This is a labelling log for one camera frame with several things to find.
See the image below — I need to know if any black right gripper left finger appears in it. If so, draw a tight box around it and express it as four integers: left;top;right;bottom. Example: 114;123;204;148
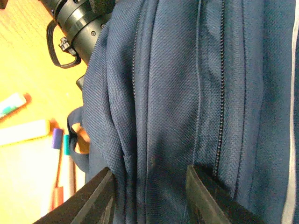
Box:
35;167;114;224

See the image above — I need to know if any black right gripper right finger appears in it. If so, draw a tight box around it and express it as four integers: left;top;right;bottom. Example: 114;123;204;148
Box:
185;165;264;224

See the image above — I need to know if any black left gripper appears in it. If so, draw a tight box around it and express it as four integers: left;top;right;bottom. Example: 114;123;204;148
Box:
39;0;116;91

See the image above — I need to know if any navy blue backpack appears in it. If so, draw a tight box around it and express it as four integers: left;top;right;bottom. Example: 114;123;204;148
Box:
68;0;299;224

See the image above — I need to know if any green-capped white marker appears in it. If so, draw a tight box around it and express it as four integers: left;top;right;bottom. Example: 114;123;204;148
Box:
63;134;75;202

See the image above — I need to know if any purple-capped white marker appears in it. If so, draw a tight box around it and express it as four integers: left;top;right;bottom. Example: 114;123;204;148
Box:
51;128;63;187

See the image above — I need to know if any yellow highlighter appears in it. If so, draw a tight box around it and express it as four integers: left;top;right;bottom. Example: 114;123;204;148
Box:
0;119;50;146

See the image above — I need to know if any white green glue stick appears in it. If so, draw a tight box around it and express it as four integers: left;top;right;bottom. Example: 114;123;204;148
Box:
0;92;32;119

